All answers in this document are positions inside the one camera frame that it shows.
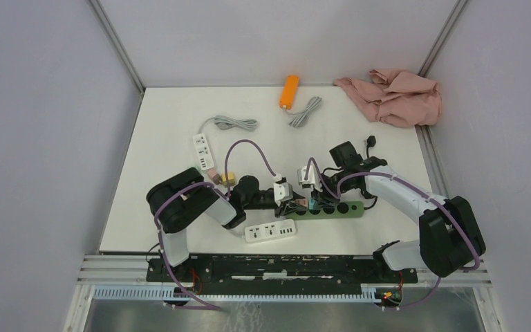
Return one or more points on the orange power strip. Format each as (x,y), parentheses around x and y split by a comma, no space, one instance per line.
(289,92)

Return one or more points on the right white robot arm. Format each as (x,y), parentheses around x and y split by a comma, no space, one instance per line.
(449,238)

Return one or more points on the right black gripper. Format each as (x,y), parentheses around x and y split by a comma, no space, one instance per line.
(323,195)

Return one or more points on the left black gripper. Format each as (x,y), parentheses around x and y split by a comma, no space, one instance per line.
(285,207)

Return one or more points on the small white power strip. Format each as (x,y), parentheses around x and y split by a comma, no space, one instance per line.
(203,152)

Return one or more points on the pink crumpled cloth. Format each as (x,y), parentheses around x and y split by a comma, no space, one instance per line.
(395,96)

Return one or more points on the beige plug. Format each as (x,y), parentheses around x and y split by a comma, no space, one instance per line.
(214,176)

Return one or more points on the yellow plug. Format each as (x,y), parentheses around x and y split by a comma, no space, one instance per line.
(228,179)

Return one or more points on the dark green power strip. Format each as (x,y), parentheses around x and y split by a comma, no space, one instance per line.
(343,210)

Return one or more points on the pink plug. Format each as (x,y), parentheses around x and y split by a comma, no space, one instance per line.
(301,202)

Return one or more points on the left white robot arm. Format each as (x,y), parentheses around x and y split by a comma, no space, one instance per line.
(180,200)

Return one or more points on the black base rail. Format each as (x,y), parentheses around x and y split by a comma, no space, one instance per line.
(215,274)

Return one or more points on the long white power strip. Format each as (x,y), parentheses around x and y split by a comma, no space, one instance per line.
(270,231)

